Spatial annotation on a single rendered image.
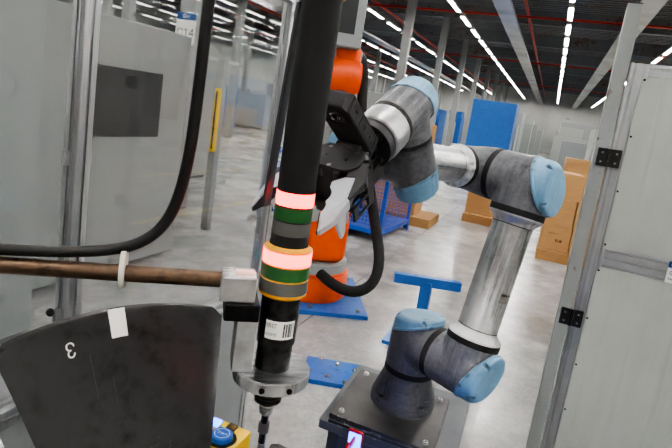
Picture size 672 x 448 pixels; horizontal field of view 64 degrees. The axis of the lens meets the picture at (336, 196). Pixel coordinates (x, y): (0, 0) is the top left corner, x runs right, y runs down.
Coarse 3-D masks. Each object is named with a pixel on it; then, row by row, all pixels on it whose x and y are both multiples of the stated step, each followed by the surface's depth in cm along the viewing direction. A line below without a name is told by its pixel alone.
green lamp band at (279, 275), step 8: (264, 264) 46; (264, 272) 46; (272, 272) 45; (280, 272) 45; (288, 272) 45; (296, 272) 46; (304, 272) 46; (272, 280) 46; (280, 280) 45; (288, 280) 45; (296, 280) 46; (304, 280) 46
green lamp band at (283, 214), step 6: (276, 210) 46; (282, 210) 45; (288, 210) 45; (294, 210) 45; (300, 210) 45; (306, 210) 45; (312, 210) 46; (276, 216) 46; (282, 216) 45; (288, 216) 45; (294, 216) 45; (300, 216) 45; (306, 216) 45; (294, 222) 45; (300, 222) 45; (306, 222) 46
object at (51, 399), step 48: (48, 336) 54; (96, 336) 56; (144, 336) 58; (192, 336) 60; (48, 384) 52; (96, 384) 54; (144, 384) 55; (192, 384) 57; (48, 432) 51; (96, 432) 52; (144, 432) 53; (192, 432) 54
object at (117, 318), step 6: (108, 312) 57; (114, 312) 58; (120, 312) 58; (114, 318) 57; (120, 318) 58; (114, 324) 57; (120, 324) 57; (126, 324) 58; (114, 330) 57; (120, 330) 57; (126, 330) 57; (114, 336) 56; (120, 336) 57
